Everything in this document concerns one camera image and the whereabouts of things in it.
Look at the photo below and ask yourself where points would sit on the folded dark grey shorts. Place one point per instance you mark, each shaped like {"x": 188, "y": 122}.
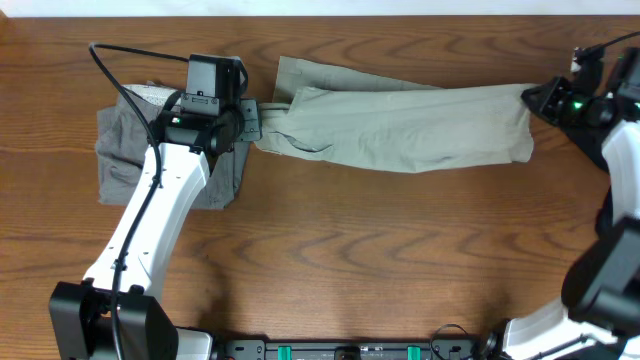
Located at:
{"x": 120, "y": 149}

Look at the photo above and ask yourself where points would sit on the light khaki green pants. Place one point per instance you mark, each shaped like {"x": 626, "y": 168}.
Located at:
{"x": 335, "y": 114}

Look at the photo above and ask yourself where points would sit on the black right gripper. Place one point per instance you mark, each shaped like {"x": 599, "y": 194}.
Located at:
{"x": 547, "y": 107}

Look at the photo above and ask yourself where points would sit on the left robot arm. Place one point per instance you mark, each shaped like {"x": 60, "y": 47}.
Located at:
{"x": 115, "y": 312}

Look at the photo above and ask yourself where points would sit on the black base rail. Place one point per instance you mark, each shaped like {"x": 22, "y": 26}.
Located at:
{"x": 455, "y": 347}

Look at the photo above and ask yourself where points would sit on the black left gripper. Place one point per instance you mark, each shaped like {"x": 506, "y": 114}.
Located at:
{"x": 249, "y": 110}

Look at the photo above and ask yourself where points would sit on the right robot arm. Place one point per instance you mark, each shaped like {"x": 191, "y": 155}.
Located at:
{"x": 597, "y": 313}

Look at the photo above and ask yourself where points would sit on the black garment in pile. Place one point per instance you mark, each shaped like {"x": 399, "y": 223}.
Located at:
{"x": 590, "y": 140}

